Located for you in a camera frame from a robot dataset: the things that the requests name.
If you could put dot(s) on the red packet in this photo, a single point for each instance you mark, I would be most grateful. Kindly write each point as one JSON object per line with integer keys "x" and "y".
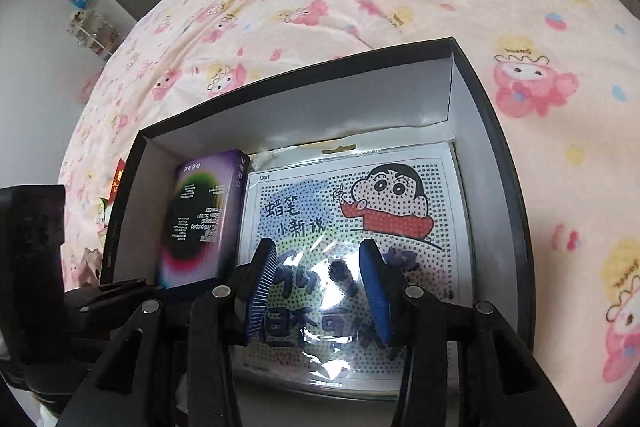
{"x": 118, "y": 178}

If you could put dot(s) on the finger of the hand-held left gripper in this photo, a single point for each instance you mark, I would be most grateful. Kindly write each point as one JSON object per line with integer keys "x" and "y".
{"x": 117, "y": 294}

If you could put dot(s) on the purple packet box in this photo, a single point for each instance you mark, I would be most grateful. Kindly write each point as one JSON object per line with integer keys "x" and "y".
{"x": 200, "y": 227}

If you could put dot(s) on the cartoon bead art kit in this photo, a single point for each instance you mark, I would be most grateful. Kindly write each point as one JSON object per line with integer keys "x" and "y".
{"x": 350, "y": 217}

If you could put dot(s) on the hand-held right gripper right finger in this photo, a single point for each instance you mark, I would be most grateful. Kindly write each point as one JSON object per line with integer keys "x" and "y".
{"x": 375, "y": 292}

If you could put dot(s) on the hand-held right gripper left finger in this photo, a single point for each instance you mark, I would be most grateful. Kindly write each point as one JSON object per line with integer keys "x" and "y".
{"x": 261, "y": 287}

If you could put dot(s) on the black cardboard box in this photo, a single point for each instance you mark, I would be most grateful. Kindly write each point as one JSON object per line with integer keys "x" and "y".
{"x": 480, "y": 117}

